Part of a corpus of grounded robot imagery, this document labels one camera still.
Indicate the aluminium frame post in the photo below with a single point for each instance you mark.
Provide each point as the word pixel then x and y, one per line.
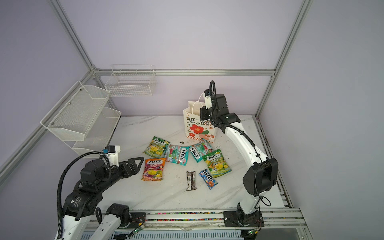
pixel 70 31

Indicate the white wire basket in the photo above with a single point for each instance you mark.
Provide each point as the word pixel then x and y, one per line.
pixel 131 81

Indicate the pink Fox's fruits candy bag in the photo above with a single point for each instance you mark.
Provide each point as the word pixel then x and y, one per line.
pixel 153 170

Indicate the teal green Fox's candy bag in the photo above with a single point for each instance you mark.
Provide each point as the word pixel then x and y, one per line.
pixel 200 149

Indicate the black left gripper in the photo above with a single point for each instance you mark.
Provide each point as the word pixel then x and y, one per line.
pixel 129 173

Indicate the white flowered paper bag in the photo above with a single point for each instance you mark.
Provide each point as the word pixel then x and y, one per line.
pixel 195 128

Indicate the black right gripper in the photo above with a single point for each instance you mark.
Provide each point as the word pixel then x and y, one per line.
pixel 202 114

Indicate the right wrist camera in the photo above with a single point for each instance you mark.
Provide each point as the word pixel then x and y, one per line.
pixel 208 99

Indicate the green yellow Fox's candy bag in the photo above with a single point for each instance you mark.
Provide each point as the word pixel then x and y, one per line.
pixel 216 163

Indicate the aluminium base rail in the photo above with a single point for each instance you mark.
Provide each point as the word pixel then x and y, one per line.
pixel 189 220

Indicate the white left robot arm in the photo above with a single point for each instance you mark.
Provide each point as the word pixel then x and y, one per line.
pixel 76 211

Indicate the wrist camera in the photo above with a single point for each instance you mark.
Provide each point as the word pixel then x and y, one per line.
pixel 208 99
pixel 112 155

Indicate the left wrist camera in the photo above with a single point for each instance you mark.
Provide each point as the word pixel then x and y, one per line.
pixel 112 155

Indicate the brown chocolate bar wrapper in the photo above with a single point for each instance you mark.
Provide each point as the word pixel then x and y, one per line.
pixel 191 179

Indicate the white mesh two-tier shelf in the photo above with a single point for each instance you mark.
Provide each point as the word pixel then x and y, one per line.
pixel 82 119

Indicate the blue M&M's packet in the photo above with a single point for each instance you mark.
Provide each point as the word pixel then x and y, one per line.
pixel 208 178

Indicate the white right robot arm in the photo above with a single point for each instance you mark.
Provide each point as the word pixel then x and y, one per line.
pixel 262 171

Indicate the green Fox's Spring Tea bag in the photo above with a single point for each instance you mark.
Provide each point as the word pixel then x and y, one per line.
pixel 156 148

